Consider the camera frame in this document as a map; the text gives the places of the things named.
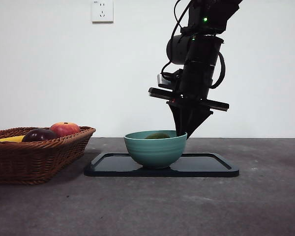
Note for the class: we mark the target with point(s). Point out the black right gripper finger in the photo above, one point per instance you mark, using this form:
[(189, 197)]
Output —
[(179, 118), (199, 118)]

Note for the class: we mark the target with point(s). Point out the green avocado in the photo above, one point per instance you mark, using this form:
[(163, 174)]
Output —
[(157, 136)]

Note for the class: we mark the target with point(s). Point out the teal ceramic bowl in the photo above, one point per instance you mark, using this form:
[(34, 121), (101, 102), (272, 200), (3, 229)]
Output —
[(155, 152)]

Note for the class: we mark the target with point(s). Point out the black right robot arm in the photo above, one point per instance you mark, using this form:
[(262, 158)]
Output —
[(201, 61)]

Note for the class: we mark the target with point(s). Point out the black rectangular tray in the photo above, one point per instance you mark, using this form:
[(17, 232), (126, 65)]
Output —
[(108, 164)]

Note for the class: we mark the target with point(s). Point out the red apple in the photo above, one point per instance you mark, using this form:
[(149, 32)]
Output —
[(65, 129)]

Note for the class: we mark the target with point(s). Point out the dark purple plum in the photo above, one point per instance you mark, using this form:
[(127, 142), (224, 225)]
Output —
[(39, 135)]

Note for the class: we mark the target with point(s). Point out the brown wicker basket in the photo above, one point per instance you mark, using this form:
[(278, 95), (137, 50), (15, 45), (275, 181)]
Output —
[(27, 162)]

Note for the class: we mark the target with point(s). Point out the yellow banana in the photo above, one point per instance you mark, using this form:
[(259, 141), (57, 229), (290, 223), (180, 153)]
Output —
[(9, 139)]

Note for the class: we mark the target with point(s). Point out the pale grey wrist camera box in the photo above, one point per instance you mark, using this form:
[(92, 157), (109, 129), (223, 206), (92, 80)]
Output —
[(162, 80)]

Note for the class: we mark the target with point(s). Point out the white wall socket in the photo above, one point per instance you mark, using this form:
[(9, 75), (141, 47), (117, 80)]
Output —
[(102, 11)]

